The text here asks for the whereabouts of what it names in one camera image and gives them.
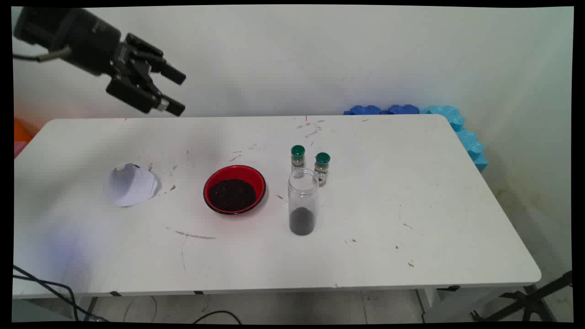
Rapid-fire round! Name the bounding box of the black seeds heap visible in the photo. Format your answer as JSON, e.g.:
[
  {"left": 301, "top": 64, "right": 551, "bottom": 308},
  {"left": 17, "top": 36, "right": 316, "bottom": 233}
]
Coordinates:
[{"left": 208, "top": 178, "right": 257, "bottom": 212}]

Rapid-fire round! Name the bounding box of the white table leg frame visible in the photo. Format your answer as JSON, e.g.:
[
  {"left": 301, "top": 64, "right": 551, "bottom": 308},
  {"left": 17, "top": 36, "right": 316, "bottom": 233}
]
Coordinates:
[{"left": 417, "top": 287, "right": 503, "bottom": 323}]

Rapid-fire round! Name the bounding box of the clear plastic jar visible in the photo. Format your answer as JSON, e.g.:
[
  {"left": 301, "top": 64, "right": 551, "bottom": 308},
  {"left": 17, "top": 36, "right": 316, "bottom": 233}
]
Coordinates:
[{"left": 287, "top": 168, "right": 319, "bottom": 236}]

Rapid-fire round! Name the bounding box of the black tripod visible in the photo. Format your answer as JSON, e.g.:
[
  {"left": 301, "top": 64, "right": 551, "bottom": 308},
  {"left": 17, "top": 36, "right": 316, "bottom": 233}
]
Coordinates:
[{"left": 471, "top": 271, "right": 573, "bottom": 322}]

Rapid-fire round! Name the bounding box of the white paper funnel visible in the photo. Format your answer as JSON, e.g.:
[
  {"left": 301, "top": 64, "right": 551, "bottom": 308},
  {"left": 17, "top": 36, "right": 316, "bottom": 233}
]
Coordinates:
[{"left": 103, "top": 163, "right": 159, "bottom": 207}]

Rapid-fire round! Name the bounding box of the red bowl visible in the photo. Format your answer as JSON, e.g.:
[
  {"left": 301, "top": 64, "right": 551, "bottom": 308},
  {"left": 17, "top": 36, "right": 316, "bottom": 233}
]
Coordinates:
[{"left": 203, "top": 165, "right": 267, "bottom": 216}]

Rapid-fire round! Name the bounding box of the orange box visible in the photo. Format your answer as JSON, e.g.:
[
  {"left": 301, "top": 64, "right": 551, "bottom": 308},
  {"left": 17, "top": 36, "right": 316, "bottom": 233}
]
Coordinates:
[{"left": 14, "top": 118, "right": 33, "bottom": 143}]

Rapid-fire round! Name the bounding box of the green-capped spice bottle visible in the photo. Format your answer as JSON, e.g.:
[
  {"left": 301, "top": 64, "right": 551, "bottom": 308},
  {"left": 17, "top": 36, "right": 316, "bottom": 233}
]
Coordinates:
[
  {"left": 313, "top": 152, "right": 331, "bottom": 187},
  {"left": 291, "top": 145, "right": 306, "bottom": 172}
]

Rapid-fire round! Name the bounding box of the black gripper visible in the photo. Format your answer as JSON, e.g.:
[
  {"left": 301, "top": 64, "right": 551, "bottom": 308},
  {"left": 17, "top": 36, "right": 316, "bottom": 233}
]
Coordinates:
[{"left": 13, "top": 6, "right": 187, "bottom": 117}]

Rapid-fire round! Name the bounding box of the black cable with tan sleeve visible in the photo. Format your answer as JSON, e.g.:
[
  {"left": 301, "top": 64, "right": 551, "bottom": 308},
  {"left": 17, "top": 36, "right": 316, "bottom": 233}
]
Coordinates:
[{"left": 12, "top": 46, "right": 74, "bottom": 63}]

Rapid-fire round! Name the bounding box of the light blue foam mat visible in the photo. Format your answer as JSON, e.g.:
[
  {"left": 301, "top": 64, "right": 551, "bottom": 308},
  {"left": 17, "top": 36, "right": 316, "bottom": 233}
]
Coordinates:
[{"left": 420, "top": 105, "right": 489, "bottom": 173}]

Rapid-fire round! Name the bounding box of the black looped floor cable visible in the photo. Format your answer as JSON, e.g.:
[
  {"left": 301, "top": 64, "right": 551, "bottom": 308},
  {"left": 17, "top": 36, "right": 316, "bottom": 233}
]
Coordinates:
[{"left": 192, "top": 311, "right": 243, "bottom": 325}]

